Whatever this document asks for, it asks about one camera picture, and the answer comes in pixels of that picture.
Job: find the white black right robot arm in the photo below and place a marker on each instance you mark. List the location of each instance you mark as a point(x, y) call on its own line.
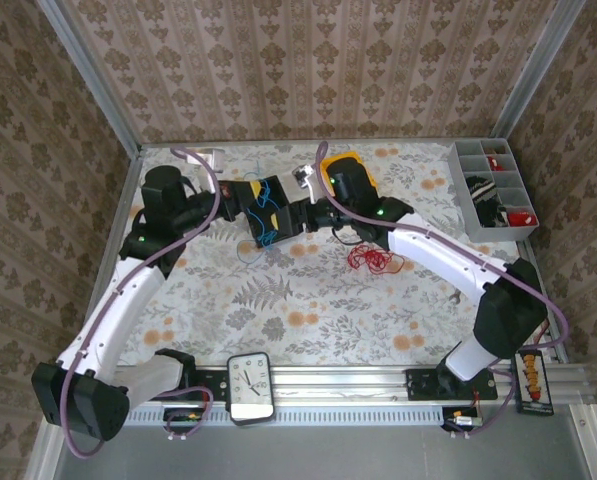
point(438, 250)

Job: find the grey compartment organizer tray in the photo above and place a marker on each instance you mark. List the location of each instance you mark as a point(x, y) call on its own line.
point(520, 195)

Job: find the small metal wrench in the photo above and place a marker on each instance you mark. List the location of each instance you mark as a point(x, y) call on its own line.
point(455, 299)

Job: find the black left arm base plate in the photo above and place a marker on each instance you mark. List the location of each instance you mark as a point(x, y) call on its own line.
point(213, 382)

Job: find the yellow plastic bin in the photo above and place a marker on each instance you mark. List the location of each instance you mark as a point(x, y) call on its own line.
point(348, 157)

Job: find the black electronics box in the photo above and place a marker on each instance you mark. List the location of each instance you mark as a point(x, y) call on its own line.
point(185, 419)
point(463, 419)

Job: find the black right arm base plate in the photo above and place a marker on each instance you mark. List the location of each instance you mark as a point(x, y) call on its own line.
point(423, 387)

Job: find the black plastic bin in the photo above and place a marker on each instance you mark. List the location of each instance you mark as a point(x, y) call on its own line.
point(288, 230)

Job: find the black white striped bundle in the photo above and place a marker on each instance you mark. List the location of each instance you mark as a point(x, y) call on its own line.
point(483, 192)

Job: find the black orange power board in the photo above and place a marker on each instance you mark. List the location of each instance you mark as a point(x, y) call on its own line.
point(532, 382)

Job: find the white plastic bin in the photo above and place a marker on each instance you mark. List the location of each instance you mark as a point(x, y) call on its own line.
point(293, 195)

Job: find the aluminium frame post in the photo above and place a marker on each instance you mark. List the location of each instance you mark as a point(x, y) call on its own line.
point(538, 70)
point(93, 85)

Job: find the grey metal shelf panel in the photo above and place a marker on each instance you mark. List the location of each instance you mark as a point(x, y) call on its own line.
point(328, 455)

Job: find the floral tablecloth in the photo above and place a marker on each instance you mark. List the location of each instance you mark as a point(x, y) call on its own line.
point(328, 310)

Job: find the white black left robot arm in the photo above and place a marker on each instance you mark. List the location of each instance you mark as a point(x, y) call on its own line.
point(128, 295)

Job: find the white face desk clock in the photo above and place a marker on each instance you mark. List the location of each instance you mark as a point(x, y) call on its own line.
point(250, 385)

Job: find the aluminium mounting rail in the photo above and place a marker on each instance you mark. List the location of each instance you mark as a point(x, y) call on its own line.
point(338, 387)

